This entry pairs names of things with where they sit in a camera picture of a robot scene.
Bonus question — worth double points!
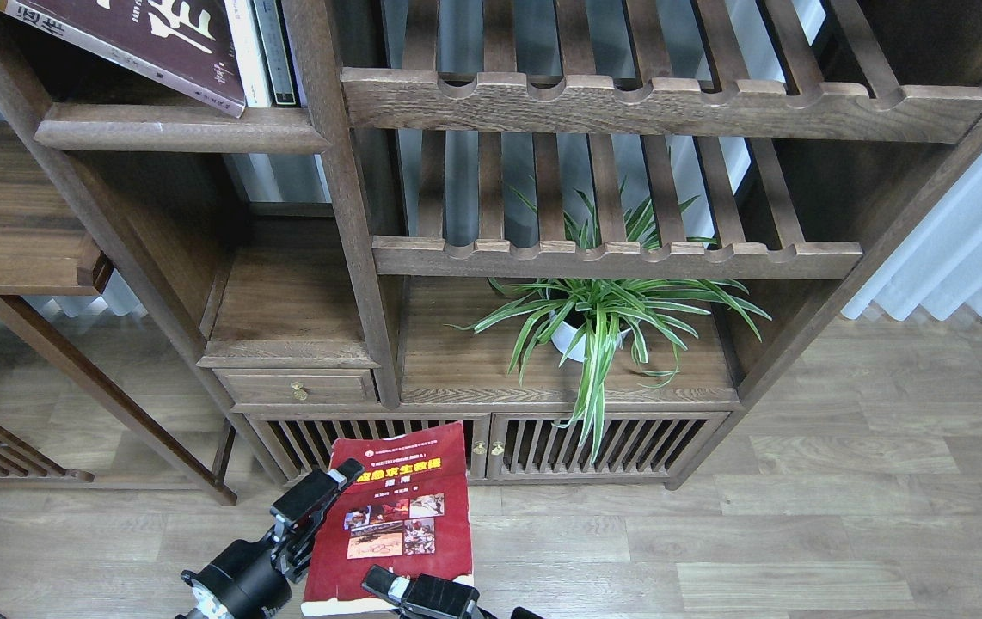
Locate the maroon book white characters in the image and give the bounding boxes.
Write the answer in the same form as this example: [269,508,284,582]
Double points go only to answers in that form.
[0,1,246,118]

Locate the white upright book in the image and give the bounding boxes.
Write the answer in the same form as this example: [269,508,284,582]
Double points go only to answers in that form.
[224,0,274,108]

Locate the green spider plant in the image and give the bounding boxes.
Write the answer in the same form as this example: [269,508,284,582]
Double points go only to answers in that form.
[448,176,774,465]

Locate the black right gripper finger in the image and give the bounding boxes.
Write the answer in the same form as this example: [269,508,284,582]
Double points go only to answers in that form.
[362,565,481,618]

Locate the red book with photos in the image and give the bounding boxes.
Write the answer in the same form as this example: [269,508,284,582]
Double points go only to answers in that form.
[301,420,474,616]

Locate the white plant pot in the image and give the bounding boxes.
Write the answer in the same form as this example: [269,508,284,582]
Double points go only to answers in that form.
[551,312,631,365]

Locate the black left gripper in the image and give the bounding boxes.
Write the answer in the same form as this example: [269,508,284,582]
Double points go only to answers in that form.
[181,458,364,618]

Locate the dark green upright book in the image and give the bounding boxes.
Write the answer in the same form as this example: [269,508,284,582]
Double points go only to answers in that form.
[251,0,301,108]

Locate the brass drawer knob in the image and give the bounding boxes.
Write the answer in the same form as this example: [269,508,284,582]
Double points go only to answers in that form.
[290,383,309,402]

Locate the dark wooden bookshelf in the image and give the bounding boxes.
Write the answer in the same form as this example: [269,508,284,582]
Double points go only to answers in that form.
[0,1,982,489]

